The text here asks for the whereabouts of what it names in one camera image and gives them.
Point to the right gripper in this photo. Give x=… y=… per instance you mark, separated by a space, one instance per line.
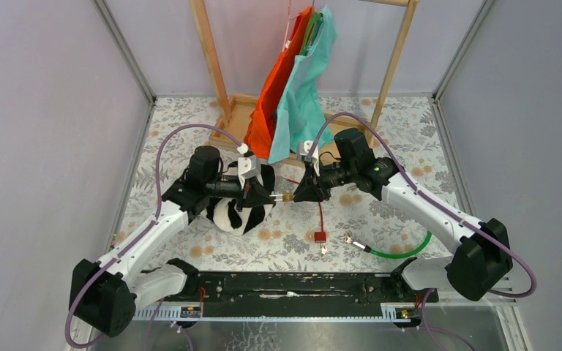
x=309 y=190

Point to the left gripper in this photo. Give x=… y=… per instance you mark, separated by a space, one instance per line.
x=257 y=195

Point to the brass padlock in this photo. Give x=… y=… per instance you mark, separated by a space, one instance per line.
x=282 y=197

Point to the red cable lock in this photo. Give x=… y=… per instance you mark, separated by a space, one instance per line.
x=312 y=236

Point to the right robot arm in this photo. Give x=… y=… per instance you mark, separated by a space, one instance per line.
x=474 y=264

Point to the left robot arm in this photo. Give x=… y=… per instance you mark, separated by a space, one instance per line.
x=107 y=293

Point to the black white striped plush cloth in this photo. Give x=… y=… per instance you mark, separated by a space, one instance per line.
x=223 y=211

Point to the orange shirt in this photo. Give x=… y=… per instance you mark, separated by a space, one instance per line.
x=260 y=132

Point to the wooden clothes rack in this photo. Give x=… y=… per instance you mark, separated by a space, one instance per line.
x=236 y=108

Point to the teal shirt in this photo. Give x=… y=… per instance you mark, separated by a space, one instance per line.
x=299 y=112

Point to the pink clothes hanger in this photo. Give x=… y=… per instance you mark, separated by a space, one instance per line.
x=288 y=24

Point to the green clothes hanger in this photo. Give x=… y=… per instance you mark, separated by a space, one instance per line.
x=311 y=32

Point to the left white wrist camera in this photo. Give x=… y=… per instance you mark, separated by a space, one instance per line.
x=248 y=165

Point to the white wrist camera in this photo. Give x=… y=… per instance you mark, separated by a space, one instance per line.
x=307 y=151
x=248 y=165

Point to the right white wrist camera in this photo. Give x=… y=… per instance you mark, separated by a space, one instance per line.
x=307 y=151

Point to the green cable lock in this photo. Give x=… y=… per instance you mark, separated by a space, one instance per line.
x=393 y=254

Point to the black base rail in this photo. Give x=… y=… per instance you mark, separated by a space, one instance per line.
x=230 y=286

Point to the white slotted cable duct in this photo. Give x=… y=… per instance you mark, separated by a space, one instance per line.
x=280 y=311

